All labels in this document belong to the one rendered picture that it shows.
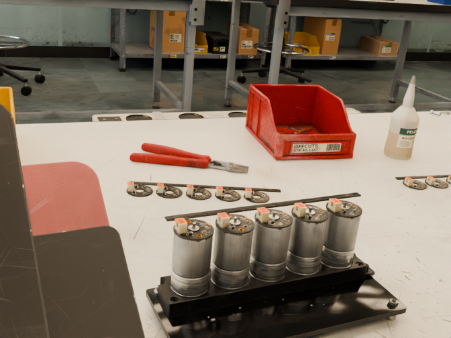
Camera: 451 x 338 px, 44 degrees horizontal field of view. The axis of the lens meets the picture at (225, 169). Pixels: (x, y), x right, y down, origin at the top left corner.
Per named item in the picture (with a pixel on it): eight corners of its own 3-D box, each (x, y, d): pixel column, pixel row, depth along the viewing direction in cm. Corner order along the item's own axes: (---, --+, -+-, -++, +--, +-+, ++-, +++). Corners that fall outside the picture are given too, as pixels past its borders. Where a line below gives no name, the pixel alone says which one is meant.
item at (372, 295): (342, 265, 43) (345, 253, 43) (405, 321, 37) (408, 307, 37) (144, 303, 37) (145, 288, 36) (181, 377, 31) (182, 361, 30)
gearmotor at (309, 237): (323, 282, 39) (335, 217, 37) (294, 288, 38) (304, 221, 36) (305, 263, 41) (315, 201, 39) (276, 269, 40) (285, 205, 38)
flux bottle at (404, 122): (408, 162, 66) (427, 80, 62) (380, 155, 68) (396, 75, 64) (413, 154, 69) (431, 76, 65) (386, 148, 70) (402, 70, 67)
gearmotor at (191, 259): (213, 304, 35) (220, 234, 33) (177, 312, 34) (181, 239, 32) (199, 283, 37) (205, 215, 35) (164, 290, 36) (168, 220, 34)
